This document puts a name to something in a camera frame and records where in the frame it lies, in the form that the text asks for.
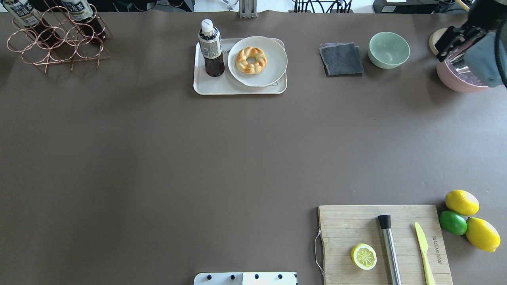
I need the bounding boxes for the grey folded cloth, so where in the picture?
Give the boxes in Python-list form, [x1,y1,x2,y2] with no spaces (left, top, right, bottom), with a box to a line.
[319,43,364,76]

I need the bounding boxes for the tea bottle in rack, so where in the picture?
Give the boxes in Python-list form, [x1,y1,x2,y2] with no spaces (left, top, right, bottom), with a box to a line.
[61,0,107,44]
[1,0,61,48]

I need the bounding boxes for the pink ice bowl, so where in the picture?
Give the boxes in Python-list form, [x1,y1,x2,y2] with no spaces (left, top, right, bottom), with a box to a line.
[436,56,489,93]

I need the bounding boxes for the half lemon slice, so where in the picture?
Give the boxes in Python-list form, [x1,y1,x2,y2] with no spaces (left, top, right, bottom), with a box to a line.
[350,243,377,270]

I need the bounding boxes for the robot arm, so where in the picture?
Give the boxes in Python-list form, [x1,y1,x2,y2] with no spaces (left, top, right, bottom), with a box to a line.
[431,0,506,93]

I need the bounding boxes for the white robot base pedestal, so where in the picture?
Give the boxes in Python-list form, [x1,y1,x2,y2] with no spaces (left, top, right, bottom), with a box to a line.
[193,271,298,285]

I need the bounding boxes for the yellow lemon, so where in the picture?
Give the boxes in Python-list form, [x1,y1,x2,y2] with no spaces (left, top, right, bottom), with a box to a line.
[445,190,480,216]
[465,217,501,253]

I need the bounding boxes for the yellow lemon upper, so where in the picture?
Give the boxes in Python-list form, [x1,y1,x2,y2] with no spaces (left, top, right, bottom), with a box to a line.
[445,190,480,216]

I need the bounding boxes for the braided ring bread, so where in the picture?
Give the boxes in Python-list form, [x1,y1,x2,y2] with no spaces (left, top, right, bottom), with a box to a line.
[235,46,268,75]

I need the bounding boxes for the copper wire bottle rack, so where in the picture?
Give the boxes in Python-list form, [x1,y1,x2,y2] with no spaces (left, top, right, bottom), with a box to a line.
[1,0,112,74]

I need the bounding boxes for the wooden cup stand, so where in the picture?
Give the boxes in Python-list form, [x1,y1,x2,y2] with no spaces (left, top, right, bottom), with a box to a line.
[429,0,473,56]

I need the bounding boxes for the white serving tray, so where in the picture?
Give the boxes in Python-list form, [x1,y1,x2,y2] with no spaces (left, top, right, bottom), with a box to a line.
[193,38,288,95]

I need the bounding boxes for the yellow plastic knife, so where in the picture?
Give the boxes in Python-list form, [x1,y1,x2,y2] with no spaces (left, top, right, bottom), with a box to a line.
[414,221,436,285]

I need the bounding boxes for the green lime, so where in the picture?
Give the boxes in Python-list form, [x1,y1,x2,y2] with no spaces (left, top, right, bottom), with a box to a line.
[439,210,467,235]

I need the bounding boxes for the wooden cutting board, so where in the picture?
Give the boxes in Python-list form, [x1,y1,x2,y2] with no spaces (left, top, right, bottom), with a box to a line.
[318,205,453,285]

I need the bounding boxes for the white round plate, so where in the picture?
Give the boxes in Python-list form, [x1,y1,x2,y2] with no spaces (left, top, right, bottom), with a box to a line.
[228,36,288,87]

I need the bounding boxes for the mint green bowl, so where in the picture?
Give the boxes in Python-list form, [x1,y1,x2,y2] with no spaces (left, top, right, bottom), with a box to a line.
[368,31,410,70]

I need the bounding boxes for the yellow lemon lower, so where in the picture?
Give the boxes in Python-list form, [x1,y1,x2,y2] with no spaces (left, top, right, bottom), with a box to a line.
[465,217,501,253]

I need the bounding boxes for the tea bottle white cap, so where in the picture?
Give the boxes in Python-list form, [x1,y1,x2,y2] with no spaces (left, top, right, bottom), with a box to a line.
[198,19,225,77]

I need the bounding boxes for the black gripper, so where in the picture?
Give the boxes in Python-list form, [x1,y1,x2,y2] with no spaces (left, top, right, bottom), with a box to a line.
[436,25,487,63]

